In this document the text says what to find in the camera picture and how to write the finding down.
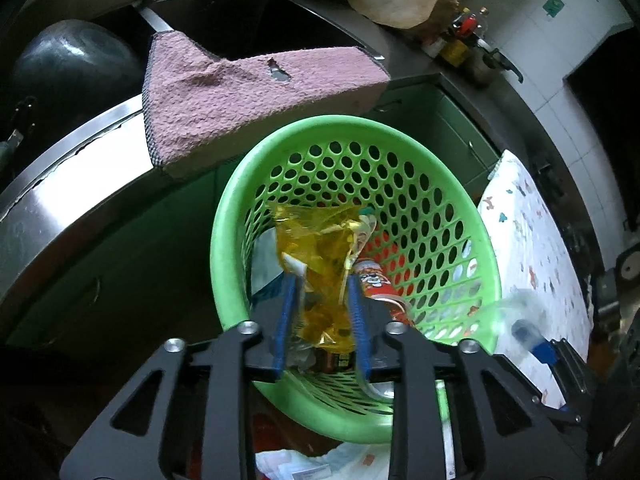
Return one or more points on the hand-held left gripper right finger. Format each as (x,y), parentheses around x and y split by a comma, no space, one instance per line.
(357,330)

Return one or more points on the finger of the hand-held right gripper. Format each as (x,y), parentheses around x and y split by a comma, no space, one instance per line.
(545,352)

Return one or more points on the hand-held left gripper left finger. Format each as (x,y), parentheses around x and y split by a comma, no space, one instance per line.
(285,320)

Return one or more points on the red snack tube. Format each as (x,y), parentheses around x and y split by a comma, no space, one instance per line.
(375,280)

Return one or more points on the yellow plastic wrapper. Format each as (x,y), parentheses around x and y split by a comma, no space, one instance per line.
(320,250)

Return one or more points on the green plastic basket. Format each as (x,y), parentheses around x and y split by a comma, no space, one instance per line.
(230,220)

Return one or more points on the printed cartoon tablecloth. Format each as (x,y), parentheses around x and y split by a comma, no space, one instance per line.
(540,260)

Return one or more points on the pink towel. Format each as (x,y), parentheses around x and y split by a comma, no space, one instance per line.
(225,100)

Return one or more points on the metal pressure cooker pot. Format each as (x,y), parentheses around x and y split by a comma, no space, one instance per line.
(487,65)

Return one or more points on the steel sink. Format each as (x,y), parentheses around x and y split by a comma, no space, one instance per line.
(225,25)

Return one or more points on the black wok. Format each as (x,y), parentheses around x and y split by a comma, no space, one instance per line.
(75,65)

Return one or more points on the green wall sticker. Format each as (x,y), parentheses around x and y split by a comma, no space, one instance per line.
(553,5)

